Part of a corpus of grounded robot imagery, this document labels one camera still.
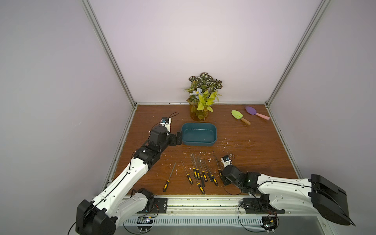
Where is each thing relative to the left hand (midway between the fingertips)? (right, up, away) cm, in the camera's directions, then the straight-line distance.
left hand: (176, 130), depth 78 cm
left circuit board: (-16, -47, -5) cm, 50 cm away
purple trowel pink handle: (+57, +11, +36) cm, 69 cm away
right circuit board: (+47, -44, -8) cm, 65 cm away
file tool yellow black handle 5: (+10, -25, +7) cm, 27 cm away
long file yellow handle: (-7, -32, +1) cm, 33 cm away
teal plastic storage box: (+12, -5, +26) cm, 29 cm away
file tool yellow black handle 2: (+12, -30, +2) cm, 32 cm away
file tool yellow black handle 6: (+18, -25, +5) cm, 31 cm away
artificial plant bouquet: (+16, +25, +19) cm, 35 cm away
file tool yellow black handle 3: (+12, -25, +7) cm, 28 cm away
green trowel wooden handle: (+45, +9, +36) cm, 59 cm away
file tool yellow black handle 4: (+22, -29, +2) cm, 36 cm away
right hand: (+26, -24, +6) cm, 36 cm away
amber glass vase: (+13, +8, +32) cm, 35 cm away
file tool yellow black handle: (+6, -27, +5) cm, 28 cm away
